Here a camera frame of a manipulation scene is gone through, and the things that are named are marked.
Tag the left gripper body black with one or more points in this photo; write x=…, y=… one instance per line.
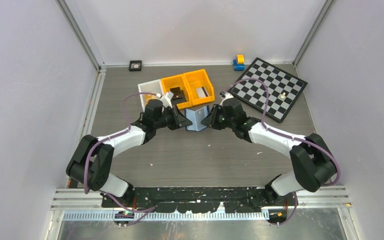
x=166, y=119

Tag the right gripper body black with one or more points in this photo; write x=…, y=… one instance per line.
x=222, y=121

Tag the blue leather card holder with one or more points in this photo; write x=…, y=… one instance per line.
x=196, y=115

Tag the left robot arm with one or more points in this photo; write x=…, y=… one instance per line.
x=91, y=161

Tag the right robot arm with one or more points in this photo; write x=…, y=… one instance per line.
x=312, y=162

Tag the card in orange bin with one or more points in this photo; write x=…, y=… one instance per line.
x=202, y=92

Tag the tan items in white bin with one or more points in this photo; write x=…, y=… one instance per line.
x=148, y=97

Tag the black object in bin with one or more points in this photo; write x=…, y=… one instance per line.
x=178, y=95

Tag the white plastic bin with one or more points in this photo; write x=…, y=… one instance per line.
x=153, y=87

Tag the orange plastic bin left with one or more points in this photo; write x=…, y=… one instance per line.
x=177, y=84

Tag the orange plastic bin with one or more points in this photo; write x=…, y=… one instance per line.
x=196, y=79
x=177, y=84

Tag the orange plastic bin right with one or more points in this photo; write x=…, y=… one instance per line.
x=196, y=79

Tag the small black square device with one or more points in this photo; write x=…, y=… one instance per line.
x=135, y=65

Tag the black white chessboard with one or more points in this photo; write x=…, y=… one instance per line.
x=261, y=85

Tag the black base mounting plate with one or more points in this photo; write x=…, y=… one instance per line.
x=197, y=200

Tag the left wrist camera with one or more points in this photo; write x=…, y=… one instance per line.
x=166, y=99

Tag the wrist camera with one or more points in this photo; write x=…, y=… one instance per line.
x=225, y=96
x=166, y=99

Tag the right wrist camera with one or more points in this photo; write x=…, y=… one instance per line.
x=225, y=96

